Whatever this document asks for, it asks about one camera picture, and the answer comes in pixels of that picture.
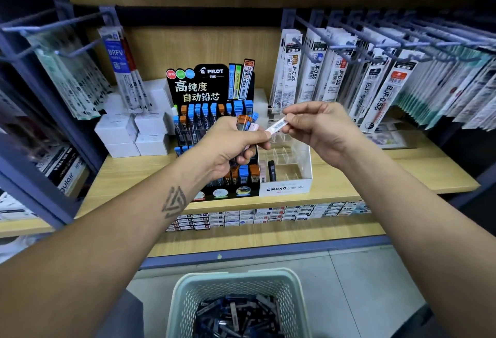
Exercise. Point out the stack of white boxes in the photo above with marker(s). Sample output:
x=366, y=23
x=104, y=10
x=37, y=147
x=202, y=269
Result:
x=128, y=128

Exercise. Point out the grey peg hook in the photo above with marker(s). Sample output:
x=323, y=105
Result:
x=79, y=49
x=50, y=23

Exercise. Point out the hanging white refill packets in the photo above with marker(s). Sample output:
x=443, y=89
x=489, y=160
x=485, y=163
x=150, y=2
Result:
x=341, y=78

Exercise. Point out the light green plastic basket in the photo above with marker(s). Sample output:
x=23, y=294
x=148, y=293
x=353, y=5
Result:
x=182, y=299

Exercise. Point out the pile of dark lead cases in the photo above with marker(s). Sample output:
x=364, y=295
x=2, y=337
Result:
x=240, y=318

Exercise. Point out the flat packet with pale print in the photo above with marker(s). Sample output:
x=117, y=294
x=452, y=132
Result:
x=387, y=138

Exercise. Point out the person's left forearm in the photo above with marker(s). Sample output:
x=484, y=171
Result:
x=97, y=248

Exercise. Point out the black lead case display stand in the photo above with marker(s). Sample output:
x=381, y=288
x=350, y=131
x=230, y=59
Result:
x=197, y=85

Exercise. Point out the black lead case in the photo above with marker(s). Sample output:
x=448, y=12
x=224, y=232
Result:
x=272, y=171

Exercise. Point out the hanging clear refill packets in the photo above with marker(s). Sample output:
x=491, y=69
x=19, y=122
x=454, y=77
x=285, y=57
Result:
x=73, y=74

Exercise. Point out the orange capped lead case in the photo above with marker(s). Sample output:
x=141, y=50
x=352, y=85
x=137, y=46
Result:
x=242, y=120

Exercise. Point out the orange black sample lead packet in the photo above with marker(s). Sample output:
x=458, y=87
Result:
x=246, y=80

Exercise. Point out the person's right thumb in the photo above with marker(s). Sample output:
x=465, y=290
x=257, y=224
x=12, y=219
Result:
x=294, y=124

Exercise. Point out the person's right forearm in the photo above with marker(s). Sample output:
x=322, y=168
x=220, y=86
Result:
x=418, y=233

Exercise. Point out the white labelled lead case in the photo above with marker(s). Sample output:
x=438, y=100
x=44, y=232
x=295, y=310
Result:
x=276, y=126

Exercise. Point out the green sample lead packet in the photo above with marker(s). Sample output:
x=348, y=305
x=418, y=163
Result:
x=237, y=82

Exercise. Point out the black white pen packets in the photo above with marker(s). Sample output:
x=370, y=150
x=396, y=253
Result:
x=64, y=167

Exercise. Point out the white cardboard display box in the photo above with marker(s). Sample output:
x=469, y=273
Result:
x=288, y=179

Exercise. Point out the person's left thumb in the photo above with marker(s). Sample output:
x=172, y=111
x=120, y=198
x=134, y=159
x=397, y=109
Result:
x=254, y=141

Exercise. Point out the hanging teal refill packets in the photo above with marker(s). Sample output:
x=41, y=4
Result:
x=453, y=85

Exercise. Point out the rows of capped lead cases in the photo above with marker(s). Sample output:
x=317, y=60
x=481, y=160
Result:
x=201, y=115

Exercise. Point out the hanging blue label refill packets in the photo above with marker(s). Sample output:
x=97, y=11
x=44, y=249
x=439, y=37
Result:
x=126, y=74

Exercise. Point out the row of small flat boxes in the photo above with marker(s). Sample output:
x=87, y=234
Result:
x=267, y=215

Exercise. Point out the wooden shelf board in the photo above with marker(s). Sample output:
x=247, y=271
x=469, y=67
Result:
x=387, y=175

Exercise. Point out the blue sample lead packet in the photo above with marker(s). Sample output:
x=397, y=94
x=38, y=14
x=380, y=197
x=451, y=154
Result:
x=231, y=82

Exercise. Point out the row of grey peg hooks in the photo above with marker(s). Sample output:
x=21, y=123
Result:
x=387, y=35

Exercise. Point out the person's left hand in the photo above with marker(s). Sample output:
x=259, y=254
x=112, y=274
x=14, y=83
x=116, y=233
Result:
x=223, y=144

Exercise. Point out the blue capped lead case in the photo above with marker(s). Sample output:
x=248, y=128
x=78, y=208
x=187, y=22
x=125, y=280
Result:
x=254, y=117

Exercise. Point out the dark blue shelf frame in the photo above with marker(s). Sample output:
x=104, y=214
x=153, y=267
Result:
x=42, y=128

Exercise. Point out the person's right hand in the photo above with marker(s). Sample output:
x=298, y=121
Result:
x=329, y=132

